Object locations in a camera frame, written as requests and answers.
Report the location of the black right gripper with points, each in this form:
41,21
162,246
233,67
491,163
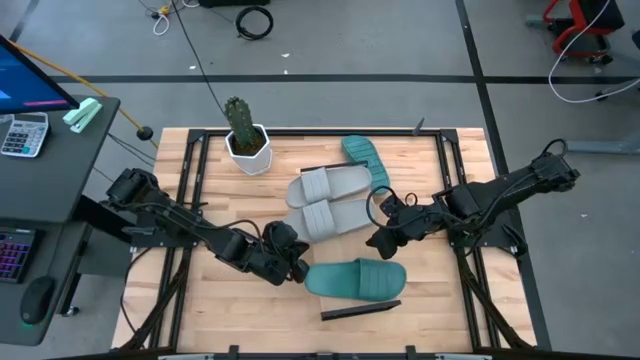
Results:
415,222

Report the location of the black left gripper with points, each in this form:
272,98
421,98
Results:
277,252

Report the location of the wooden shelf with black frame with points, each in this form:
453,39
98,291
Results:
345,248

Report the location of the green rubber slide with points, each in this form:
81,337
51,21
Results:
367,160
360,280

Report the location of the grey rubber slide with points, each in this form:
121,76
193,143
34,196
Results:
340,182
345,217

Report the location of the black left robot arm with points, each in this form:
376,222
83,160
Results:
175,220

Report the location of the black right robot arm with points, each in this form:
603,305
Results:
500,192

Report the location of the green cactus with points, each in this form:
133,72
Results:
240,122

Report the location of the grey desk base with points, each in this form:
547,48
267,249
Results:
600,146

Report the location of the black round foot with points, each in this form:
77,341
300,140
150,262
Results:
145,133

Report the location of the black desk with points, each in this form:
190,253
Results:
60,165

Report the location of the black computer mouse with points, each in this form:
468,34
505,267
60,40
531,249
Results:
37,300

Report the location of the mint green stapler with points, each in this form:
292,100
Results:
82,114

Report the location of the black box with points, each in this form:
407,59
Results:
235,3

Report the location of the red and black cart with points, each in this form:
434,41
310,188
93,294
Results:
600,12

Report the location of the black backlit keyboard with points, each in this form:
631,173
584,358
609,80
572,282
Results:
15,255

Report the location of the yellow plug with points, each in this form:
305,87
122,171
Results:
164,10

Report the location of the grey desk calculator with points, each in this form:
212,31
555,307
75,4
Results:
25,135

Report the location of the computer monitor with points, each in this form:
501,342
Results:
25,85

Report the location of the black aluminium table frame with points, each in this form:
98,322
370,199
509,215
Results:
310,132

